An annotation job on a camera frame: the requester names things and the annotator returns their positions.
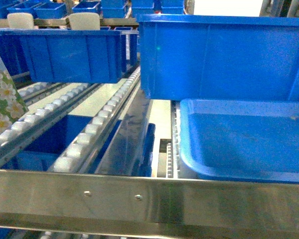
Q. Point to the flower gift bag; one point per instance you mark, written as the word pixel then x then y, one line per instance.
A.
pixel 12 106

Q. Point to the white roller conveyor track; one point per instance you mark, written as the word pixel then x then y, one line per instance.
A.
pixel 26 130

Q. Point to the steel front rack rail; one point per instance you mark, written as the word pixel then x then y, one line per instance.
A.
pixel 147 207

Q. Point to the blue plastic tray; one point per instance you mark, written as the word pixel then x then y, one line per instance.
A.
pixel 241 140

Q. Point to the large blue plastic bin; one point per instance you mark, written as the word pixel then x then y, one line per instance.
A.
pixel 219 57

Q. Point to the blue bin on left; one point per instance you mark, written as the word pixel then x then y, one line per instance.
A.
pixel 71 56

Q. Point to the grey chair backrest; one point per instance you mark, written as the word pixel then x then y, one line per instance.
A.
pixel 84 21
pixel 20 20

